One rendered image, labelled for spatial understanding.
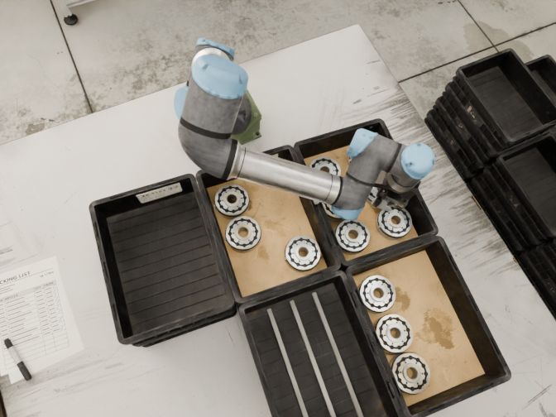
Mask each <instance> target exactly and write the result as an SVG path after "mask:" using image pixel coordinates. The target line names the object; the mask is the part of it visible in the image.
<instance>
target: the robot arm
mask: <svg viewBox="0 0 556 417"><path fill-rule="evenodd" d="M234 55H235V51H234V49H232V48H230V47H228V46H225V45H222V44H220V43H217V42H215V41H211V40H207V39H204V38H199V39H198V41H197V44H196V45H195V50H194V56H193V59H192V63H191V66H190V69H189V75H188V78H187V83H186V85H185V86H183V87H180V88H179V89H178V90H177V91H176V93H175V97H174V109H175V113H176V116H177V118H178V119H179V120H180V121H179V125H178V137H179V140H180V144H181V146H182V148H183V150H184V152H185V154H186V155H187V156H188V157H189V158H190V159H191V160H192V161H193V162H194V163H195V164H196V165H197V166H198V167H199V168H200V169H201V170H203V171H205V172H207V173H208V174H210V175H212V176H215V177H217V178H220V179H223V180H230V179H231V178H236V179H240V180H245V181H248V182H251V183H254V184H257V185H262V186H265V187H268V188H272V189H277V190H279V191H283V192H286V193H289V194H294V195H298V196H300V197H304V198H307V199H312V200H315V201H318V202H321V203H324V204H330V205H332V206H331V210H332V212H333V213H334V214H335V215H337V216H338V217H341V218H343V219H346V220H355V219H357V218H358V216H359V214H360V212H361V211H362V209H363V208H364V207H365V205H366V201H367V199H368V197H369V194H370V193H371V190H372V188H373V187H377V188H378V189H377V190H378V192H377V194H376V197H375V198H374V199H373V201H372V202H371V206H372V207H373V208H374V209H376V208H379V209H383V210H385V211H391V210H392V209H391V208H390V207H389V206H388V205H387V204H388V201H387V200H389V201H390V202H392V203H394V204H395V206H394V207H396V208H398V209H403V208H404V207H405V206H406V205H407V204H408V202H409V200H410V199H411V198H412V197H413V196H414V195H415V194H416V193H417V191H418V188H419V185H420V183H421V180H422V179H423V178H424V177H426V176H427V175H428V174H429V172H430V171H431V170H432V169H433V167H434V164H435V155H434V152H433V151H432V149H431V148H430V147H429V146H427V145H425V144H423V143H414V144H411V145H410V146H407V145H405V144H402V143H399V142H397V141H393V140H391V139H389V138H387V137H384V136H381V135H379V134H378V133H377V132H371V131H368V130H366V129H363V128H360V129H357V131H356V133H355V135H354V137H353V139H352V142H351V144H350V146H349V148H348V150H347V155H348V156H349V157H351V158H352V160H351V163H350V165H349V167H348V169H347V172H346V174H345V176H344V177H342V176H338V175H333V174H330V173H328V172H325V171H321V170H317V169H315V168H311V167H308V166H306V165H301V164H298V163H295V162H293V161H288V160H285V159H282V158H279V157H276V156H272V155H268V154H266V153H263V152H259V151H255V150H253V149H249V148H246V147H244V146H242V145H241V144H240V142H239V141H238V140H235V139H232V138H230V137H231V135H239V134H241V133H243V132H244V131H245V130H246V129H247V127H248V126H249V124H250V121H251V119H252V105H251V102H250V99H249V97H248V96H247V95H246V94H245V92H246V91H247V82H248V74H247V72H246V71H245V70H244V69H243V67H240V66H239V65H238V64H236V63H234V62H233V61H234ZM404 201H406V202H405V203H404ZM397 204H400V205H404V206H403V207H400V206H398V205H397Z"/></svg>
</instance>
